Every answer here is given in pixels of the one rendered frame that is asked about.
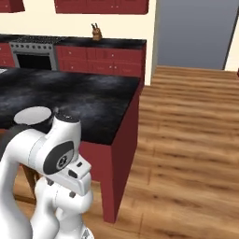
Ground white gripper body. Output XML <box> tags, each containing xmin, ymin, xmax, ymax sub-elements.
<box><xmin>45</xmin><ymin>169</ymin><xmax>93</xmax><ymax>198</ymax></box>

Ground white round plate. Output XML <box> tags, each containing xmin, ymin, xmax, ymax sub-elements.
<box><xmin>13</xmin><ymin>105</ymin><xmax>52</xmax><ymax>126</ymax></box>

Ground red island with black worktop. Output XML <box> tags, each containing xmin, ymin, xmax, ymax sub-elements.
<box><xmin>0</xmin><ymin>66</ymin><xmax>146</xmax><ymax>224</ymax></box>

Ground red base cupboard run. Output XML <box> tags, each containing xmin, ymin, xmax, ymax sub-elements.
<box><xmin>54</xmin><ymin>37</ymin><xmax>148</xmax><ymax>86</ymax></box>

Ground silver oven with hob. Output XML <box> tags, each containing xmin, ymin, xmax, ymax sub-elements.
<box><xmin>7</xmin><ymin>35</ymin><xmax>61</xmax><ymax>71</ymax></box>

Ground narrow red base cupboard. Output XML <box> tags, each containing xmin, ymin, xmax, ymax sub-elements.
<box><xmin>0</xmin><ymin>42</ymin><xmax>16</xmax><ymax>68</ymax></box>

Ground brown figurine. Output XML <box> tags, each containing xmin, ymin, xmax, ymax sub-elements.
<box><xmin>91</xmin><ymin>22</ymin><xmax>104</xmax><ymax>42</ymax></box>

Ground grey door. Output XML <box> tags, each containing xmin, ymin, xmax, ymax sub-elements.
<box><xmin>156</xmin><ymin>0</ymin><xmax>239</xmax><ymax>71</ymax></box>

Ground small red wall cupboard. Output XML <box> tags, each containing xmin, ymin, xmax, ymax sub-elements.
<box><xmin>0</xmin><ymin>0</ymin><xmax>26</xmax><ymax>14</ymax></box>

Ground wide red wall cupboard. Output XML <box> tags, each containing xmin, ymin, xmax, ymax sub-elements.
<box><xmin>53</xmin><ymin>0</ymin><xmax>150</xmax><ymax>15</ymax></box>

